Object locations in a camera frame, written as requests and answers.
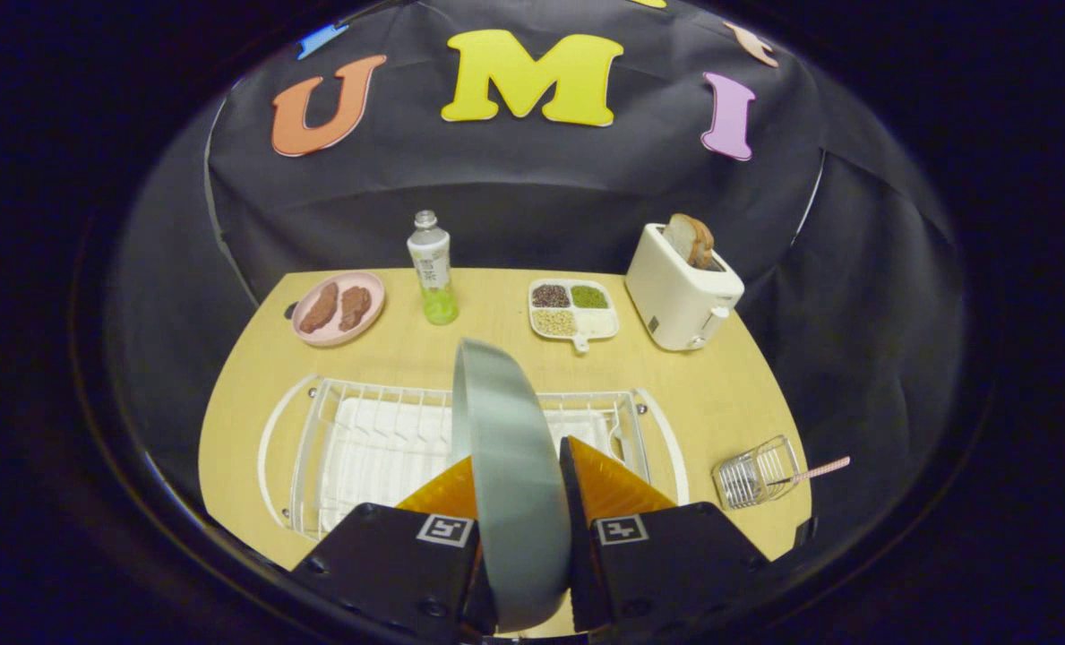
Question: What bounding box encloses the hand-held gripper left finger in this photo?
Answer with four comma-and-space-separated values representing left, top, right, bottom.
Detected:
288, 455, 499, 644

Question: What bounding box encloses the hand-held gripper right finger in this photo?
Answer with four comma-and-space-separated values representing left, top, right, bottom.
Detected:
557, 435, 771, 644

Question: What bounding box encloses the light green plate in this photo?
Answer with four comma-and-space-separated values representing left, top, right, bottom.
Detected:
450, 338, 573, 632

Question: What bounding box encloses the white wire dish rack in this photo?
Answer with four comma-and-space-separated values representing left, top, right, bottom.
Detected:
257, 374, 690, 540

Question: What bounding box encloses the small metal wire basket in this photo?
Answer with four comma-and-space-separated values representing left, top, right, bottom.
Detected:
711, 435, 803, 511

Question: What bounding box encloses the pink checkered handle spoon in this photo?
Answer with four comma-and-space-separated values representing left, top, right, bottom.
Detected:
765, 456, 852, 487

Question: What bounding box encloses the pink plate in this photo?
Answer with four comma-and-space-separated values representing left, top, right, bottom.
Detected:
290, 271, 386, 348

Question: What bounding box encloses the white divided tray with grains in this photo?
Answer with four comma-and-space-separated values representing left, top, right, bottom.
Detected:
528, 278, 621, 354

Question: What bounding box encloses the white toaster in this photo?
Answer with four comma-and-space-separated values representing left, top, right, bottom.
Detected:
624, 223, 745, 352

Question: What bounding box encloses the brown meat piece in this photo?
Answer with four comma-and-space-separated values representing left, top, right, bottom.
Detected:
339, 286, 373, 331
298, 282, 339, 334

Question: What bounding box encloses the clear bottle with green drink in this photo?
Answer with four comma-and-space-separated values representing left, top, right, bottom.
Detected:
407, 210, 459, 326

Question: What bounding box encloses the black backdrop cloth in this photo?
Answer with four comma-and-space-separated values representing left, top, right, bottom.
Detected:
107, 0, 972, 538

